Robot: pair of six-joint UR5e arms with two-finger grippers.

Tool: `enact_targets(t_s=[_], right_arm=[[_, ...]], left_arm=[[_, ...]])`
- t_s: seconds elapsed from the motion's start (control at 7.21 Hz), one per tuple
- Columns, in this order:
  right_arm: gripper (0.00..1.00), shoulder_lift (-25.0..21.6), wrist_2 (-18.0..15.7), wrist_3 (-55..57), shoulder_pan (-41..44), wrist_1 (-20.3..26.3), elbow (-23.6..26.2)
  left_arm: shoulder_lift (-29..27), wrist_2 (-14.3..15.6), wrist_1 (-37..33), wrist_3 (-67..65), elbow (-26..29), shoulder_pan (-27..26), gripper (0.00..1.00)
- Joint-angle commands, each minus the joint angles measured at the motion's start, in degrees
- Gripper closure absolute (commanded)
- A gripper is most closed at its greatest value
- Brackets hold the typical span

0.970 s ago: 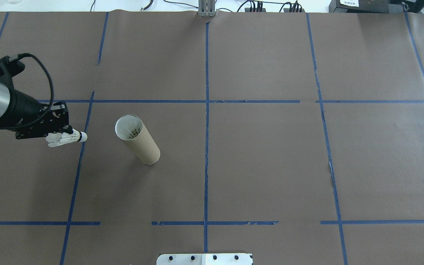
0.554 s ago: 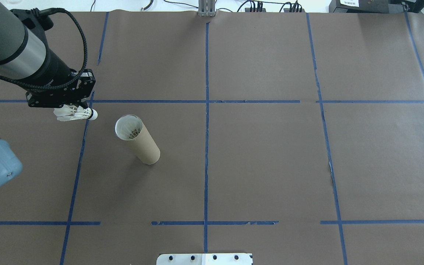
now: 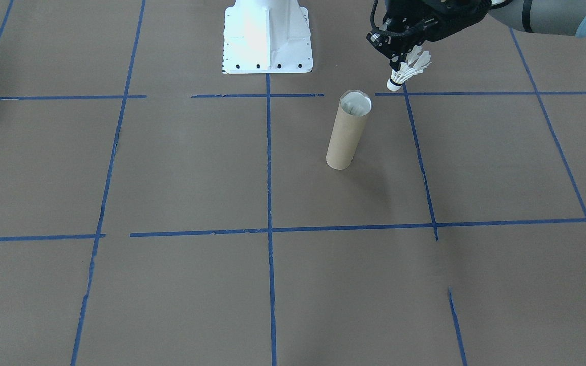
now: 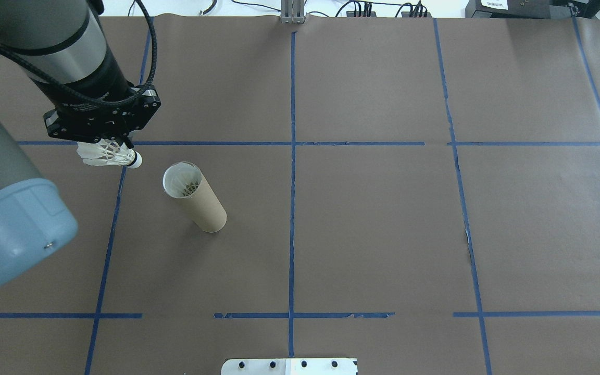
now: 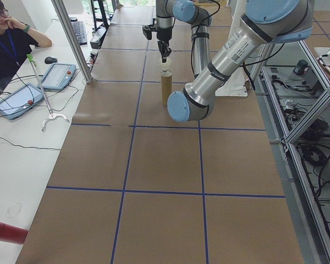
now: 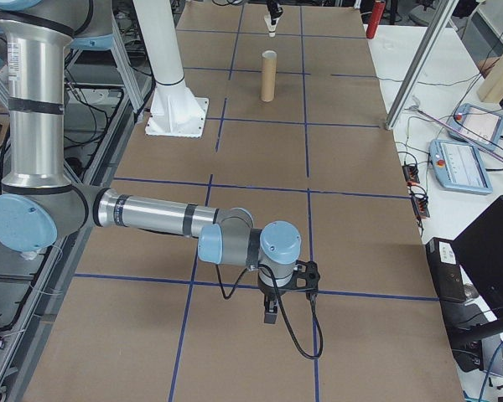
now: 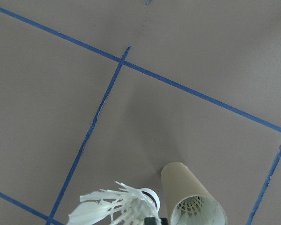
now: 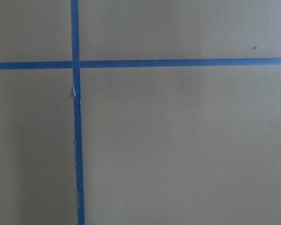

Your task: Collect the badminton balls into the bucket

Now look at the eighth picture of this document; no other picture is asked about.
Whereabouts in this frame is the blue tape strip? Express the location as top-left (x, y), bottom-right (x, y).
top-left (70, 0), bottom-right (86, 225)
top-left (0, 57), bottom-right (281, 70)

